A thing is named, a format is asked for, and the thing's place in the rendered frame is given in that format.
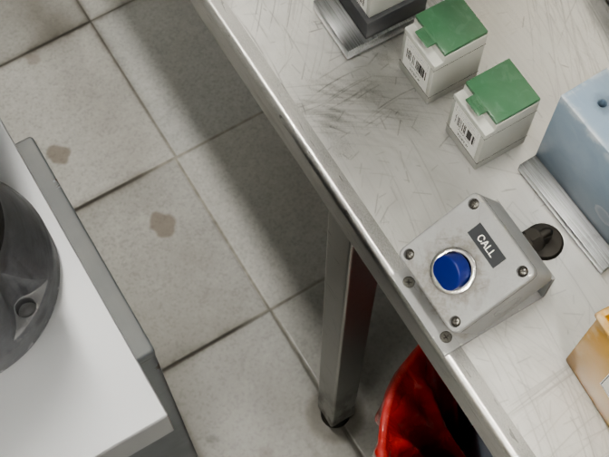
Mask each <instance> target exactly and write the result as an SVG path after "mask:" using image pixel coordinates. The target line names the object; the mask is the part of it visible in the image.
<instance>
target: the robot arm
mask: <svg viewBox="0 0 609 457"><path fill-rule="evenodd" d="M59 285H60V266H59V258H58V254H57V251H56V247H55V245H54V242H53V239H52V236H51V234H50V232H49V230H48V229H47V227H46V226H45V224H44V221H43V220H42V218H41V216H40V215H39V213H38V212H37V211H36V209H35V208H34V207H33V205H32V204H31V203H30V202H29V201H28V200H27V199H26V198H25V197H23V196H22V195H21V194H20V193H19V192H18V191H16V190H14V189H13V188H11V187H10V186H8V185H6V184H4V183H3V182H1V181H0V373H2V372H3V371H4V370H5V369H7V368H8V367H10V366H11V365H12V364H14V363H15V362H16V361H17V360H19V359H20V358H21V357H22V356H23V355H24V354H25V353H26V352H27V351H28V350H29V349H30V348H31V347H32V346H33V344H34V343H35V342H36V340H37V339H38V338H39V336H40V335H41V333H42V332H43V331H44V329H45V327H46V325H47V324H48V322H49V319H50V317H51V315H52V313H53V309H54V307H55V303H56V300H57V296H58V291H59Z"/></svg>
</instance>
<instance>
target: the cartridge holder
mask: <svg viewBox="0 0 609 457"><path fill-rule="evenodd" d="M442 1H443V0H404V1H402V2H400V3H398V4H397V5H394V6H392V7H390V8H388V9H386V10H384V11H382V12H380V13H378V14H377V15H374V16H372V17H370V18H369V17H368V16H367V14H366V13H365V12H364V11H363V9H362V8H361V6H360V5H359V3H358V2H357V0H314V11H315V13H316V14H317V16H318V17H319V18H320V20H321V21H322V23H323V24H324V26H325V28H326V29H327V31H328V32H329V34H330V35H331V36H332V38H333V39H334V40H335V42H336V43H337V45H338V46H339V48H340V49H341V51H342V52H343V54H344V55H345V57H346V58H347V60H348V59H350V58H352V57H354V56H355V55H357V54H359V53H362V52H364V51H366V50H368V49H370V48H372V47H374V46H375V45H377V44H380V43H382V42H384V41H386V40H388V39H390V38H392V37H393V36H395V35H397V34H400V33H402V32H404V30H405V27H407V26H409V25H411V24H413V23H414V20H415V16H416V15H417V14H419V13H421V12H423V11H424V10H426V9H428V8H430V7H432V6H434V5H436V4H438V3H440V2H442Z"/></svg>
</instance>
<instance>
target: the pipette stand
mask: <svg viewBox="0 0 609 457"><path fill-rule="evenodd" d="M518 170H519V171H520V173H521V174H522V175H523V176H524V178H525V179H526V180H527V182H528V183H529V184H530V185H531V187H532V188H533V189H534V190H535V192H536V193H537V194H538V196H539V197H540V198H541V199H542V200H543V201H544V202H545V204H546V205H547V206H548V208H549V209H550V210H551V211H552V213H553V214H554V215H555V216H556V218H557V219H558V220H559V222H560V223H561V224H562V225H563V227H564V228H565V229H566V231H567V232H568V233H569V234H570V236H571V237H572V238H573V239H574V241H575V242H576V243H577V245H578V246H579V247H580V248H581V249H582V250H583V251H584V253H585V254H586V255H587V256H588V258H589V259H590V260H591V261H592V263H593V264H594V265H595V267H596V268H597V269H598V270H599V272H600V273H601V274H602V273H604V272H605V271H606V270H607V269H609V70H608V69H607V68H605V69H604V70H602V71H601V72H600V73H597V74H596V75H594V76H592V77H591V78H589V79H587V80H586V81H584V82H583V83H580V84H579V85H577V86H576V87H575V88H573V89H571V90H570V91H568V92H566V93H564V94H562V95H561V96H560V99H559V101H558V103H557V106H556V109H555V111H554V113H553V116H552V118H551V120H550V123H549V124H548V126H547V129H546V132H545V135H544V137H543V139H542V141H541V143H540V145H539V148H538V150H537V152H536V155H535V156H533V157H532V158H530V159H528V160H526V161H524V162H523V163H521V164H520V165H519V167H518Z"/></svg>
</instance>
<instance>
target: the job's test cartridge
mask: <svg viewBox="0 0 609 457"><path fill-rule="evenodd" d="M402 1H404V0H357V2H358V3H359V5H360V6H361V8H362V9H363V11H364V12H365V13H366V14H367V16H368V17H369V18H370V17H372V16H374V15H377V14H378V13H380V12H382V11H384V10H386V9H388V8H390V7H392V6H394V5H397V4H398V3H400V2H402Z"/></svg>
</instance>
